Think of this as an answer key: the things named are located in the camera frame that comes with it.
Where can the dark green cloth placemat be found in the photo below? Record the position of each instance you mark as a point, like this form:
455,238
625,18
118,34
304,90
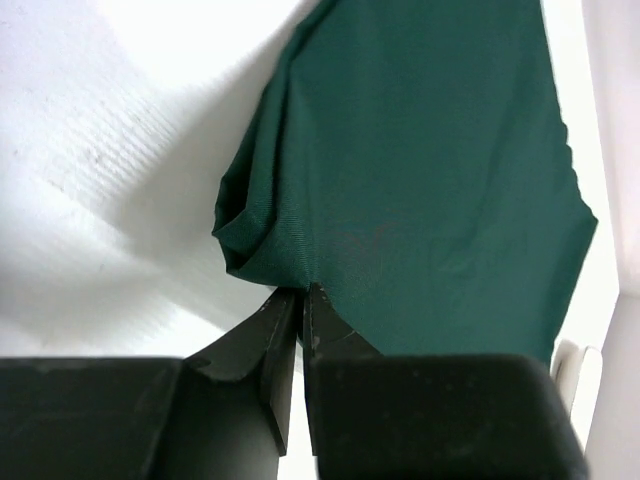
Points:
410,157

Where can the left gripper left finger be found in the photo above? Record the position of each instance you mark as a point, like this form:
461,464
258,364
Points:
222,413

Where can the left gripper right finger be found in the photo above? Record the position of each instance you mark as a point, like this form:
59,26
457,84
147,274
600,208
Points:
487,416

